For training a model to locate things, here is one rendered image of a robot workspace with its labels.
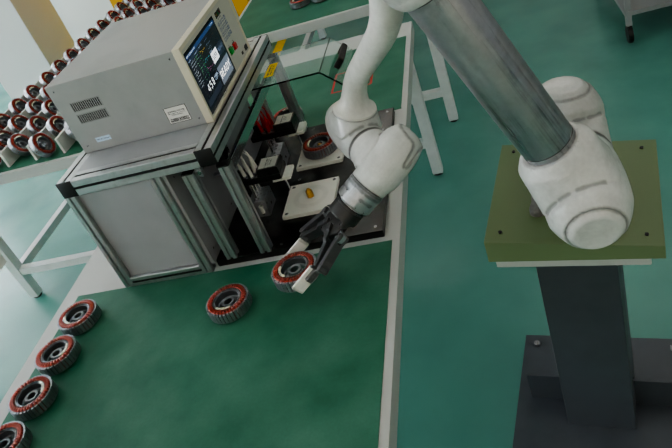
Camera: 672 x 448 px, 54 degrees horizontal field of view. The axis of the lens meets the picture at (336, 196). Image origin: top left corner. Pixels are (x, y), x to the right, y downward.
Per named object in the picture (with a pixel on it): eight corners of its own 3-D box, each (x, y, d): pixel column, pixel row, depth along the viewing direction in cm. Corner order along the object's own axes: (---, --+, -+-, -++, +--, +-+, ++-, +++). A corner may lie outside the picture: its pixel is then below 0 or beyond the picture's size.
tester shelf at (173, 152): (272, 47, 210) (267, 33, 207) (217, 164, 155) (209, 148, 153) (153, 79, 222) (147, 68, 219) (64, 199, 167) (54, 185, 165)
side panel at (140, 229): (216, 264, 179) (163, 170, 162) (213, 272, 177) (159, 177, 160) (129, 280, 187) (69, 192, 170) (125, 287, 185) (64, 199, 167)
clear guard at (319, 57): (352, 50, 203) (347, 32, 199) (345, 85, 184) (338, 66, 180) (257, 75, 212) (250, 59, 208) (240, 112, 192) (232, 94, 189)
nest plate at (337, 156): (348, 136, 209) (346, 132, 209) (343, 161, 197) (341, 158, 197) (304, 146, 214) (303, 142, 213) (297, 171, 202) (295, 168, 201)
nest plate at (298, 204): (339, 179, 190) (338, 175, 189) (333, 210, 178) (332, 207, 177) (292, 189, 194) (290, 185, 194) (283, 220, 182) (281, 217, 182)
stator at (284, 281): (314, 254, 158) (309, 242, 156) (326, 280, 149) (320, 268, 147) (272, 274, 157) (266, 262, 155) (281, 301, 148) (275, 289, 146)
